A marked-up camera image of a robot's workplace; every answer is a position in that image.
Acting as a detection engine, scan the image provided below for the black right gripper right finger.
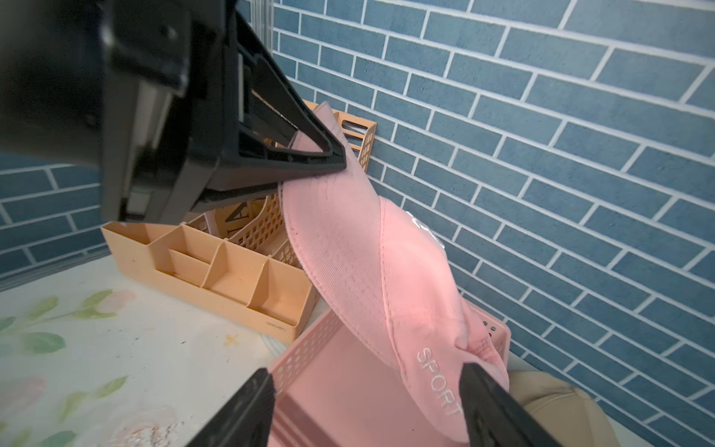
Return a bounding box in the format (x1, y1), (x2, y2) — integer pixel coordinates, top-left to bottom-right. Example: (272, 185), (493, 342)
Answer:
(459, 363), (560, 447)

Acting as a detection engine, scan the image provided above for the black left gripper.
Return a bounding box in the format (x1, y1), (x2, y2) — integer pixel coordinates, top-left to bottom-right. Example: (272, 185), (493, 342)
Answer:
(1, 1), (279, 224)

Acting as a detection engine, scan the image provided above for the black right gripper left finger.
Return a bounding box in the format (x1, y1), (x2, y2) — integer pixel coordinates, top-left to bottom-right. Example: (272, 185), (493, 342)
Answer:
(187, 368), (276, 447)

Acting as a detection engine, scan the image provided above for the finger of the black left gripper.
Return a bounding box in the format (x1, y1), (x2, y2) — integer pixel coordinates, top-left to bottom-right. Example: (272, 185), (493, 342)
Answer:
(209, 11), (346, 193)

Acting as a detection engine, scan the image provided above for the beige baseball cap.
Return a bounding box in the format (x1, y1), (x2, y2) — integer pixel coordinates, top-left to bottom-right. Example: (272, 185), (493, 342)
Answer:
(508, 371), (619, 446)

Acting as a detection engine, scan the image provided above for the pink baseball cap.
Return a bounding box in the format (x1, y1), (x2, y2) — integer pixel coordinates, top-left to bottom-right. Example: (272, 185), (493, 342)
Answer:
(277, 101), (510, 444)

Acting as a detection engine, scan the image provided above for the orange plastic file organizer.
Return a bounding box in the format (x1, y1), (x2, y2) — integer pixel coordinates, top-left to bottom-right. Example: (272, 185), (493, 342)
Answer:
(101, 99), (379, 345)

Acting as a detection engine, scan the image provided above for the pink plastic basket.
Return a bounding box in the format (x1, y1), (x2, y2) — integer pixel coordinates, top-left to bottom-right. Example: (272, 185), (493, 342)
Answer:
(266, 298), (512, 447)

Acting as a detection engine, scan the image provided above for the floral table mat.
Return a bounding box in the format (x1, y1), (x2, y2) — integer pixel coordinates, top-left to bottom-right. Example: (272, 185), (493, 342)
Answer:
(0, 253), (649, 447)

